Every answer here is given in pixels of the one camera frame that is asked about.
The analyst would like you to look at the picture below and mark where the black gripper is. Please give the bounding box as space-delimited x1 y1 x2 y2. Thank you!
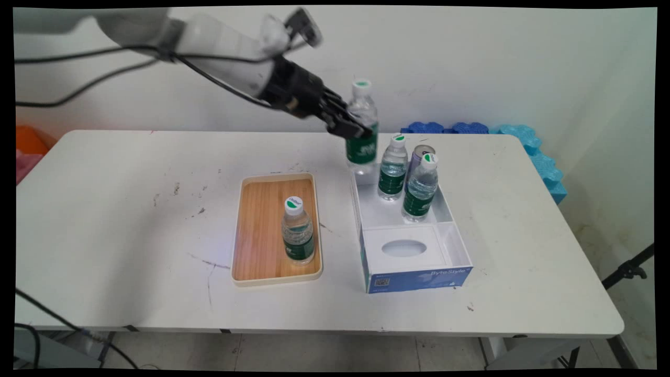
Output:
261 56 374 140

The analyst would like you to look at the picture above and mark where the green label water bottle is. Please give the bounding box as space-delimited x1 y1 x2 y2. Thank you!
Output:
282 196 316 265
378 135 409 202
402 153 439 223
345 79 378 174

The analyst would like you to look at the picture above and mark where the silver and blue drink can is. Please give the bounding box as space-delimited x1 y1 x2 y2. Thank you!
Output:
406 145 436 192

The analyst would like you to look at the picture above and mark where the wooden tray with cream rim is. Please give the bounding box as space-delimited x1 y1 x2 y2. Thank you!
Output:
231 173 323 287

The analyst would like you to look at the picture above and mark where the white and blue cardboard box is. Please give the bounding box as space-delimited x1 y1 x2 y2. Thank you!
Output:
350 169 474 294

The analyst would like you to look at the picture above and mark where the light blue foam mat piece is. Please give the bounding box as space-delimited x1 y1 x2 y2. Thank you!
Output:
489 124 568 205

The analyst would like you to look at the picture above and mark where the orange plastic object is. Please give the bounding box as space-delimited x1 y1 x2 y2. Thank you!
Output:
16 126 56 156

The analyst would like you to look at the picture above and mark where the pink plastic object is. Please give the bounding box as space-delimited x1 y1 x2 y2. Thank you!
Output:
16 149 46 185

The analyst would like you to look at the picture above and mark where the black tripod stand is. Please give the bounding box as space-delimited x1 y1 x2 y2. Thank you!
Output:
602 243 655 291

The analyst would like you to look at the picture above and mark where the grey box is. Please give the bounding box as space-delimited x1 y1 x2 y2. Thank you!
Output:
13 330 103 370

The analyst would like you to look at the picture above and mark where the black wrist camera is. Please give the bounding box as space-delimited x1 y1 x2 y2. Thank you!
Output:
285 7 323 49

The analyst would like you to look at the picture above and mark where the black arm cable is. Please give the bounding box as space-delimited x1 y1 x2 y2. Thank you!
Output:
15 58 160 108
15 45 278 110

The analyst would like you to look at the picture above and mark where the white table leg frame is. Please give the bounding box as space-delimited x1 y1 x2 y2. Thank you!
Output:
478 336 583 370

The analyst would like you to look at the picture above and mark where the black floor cable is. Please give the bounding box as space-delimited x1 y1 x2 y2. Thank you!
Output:
15 289 140 370
15 323 42 368

